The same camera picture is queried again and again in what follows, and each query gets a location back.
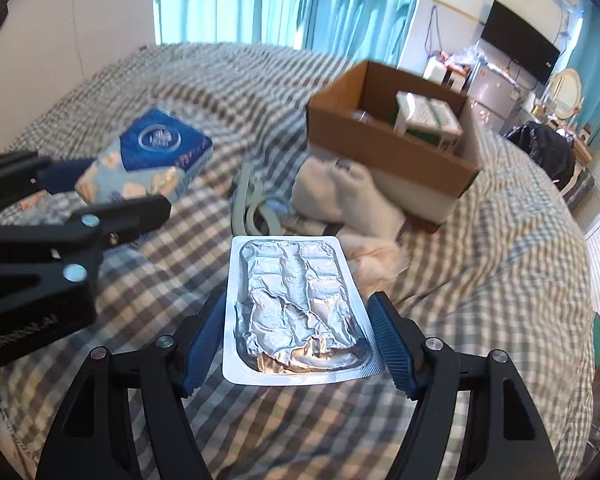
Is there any blue tissue pack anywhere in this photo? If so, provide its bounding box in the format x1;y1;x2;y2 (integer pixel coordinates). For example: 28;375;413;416
76;108;213;204

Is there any grey green cable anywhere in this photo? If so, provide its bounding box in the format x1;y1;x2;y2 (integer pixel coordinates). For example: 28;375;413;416
230;162;294;238

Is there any silver foil blister pack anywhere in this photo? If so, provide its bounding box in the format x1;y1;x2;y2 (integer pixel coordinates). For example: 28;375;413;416
222;235;385;387

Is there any cream fluffy cloth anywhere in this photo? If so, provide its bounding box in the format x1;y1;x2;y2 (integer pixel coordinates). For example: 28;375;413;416
337;233;410;297

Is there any white sock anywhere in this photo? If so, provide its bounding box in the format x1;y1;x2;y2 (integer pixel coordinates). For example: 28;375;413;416
291;156;405;240

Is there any checkered bed cover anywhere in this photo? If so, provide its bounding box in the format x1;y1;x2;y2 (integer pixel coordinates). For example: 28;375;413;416
0;44;594;479

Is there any brown cardboard box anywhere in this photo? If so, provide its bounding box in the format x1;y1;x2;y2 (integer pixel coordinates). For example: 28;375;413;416
306;61;482;230

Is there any green white medicine box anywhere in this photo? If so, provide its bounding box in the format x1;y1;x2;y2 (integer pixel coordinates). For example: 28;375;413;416
393;91;464;154

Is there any teal window curtain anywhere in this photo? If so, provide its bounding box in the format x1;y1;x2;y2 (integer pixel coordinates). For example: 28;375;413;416
154;0;417;65

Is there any silver mini fridge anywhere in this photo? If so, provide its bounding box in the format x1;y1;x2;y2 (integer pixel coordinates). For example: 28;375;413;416
467;62;521;133

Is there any oval vanity mirror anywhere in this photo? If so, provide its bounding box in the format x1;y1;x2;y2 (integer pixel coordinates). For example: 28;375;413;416
550;67;583;119

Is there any teal corner curtain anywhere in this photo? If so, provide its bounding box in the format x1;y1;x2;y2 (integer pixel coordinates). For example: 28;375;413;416
568;0;600;151

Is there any black wall television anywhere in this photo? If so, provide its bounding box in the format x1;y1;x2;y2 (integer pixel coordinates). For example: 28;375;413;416
480;0;559;84

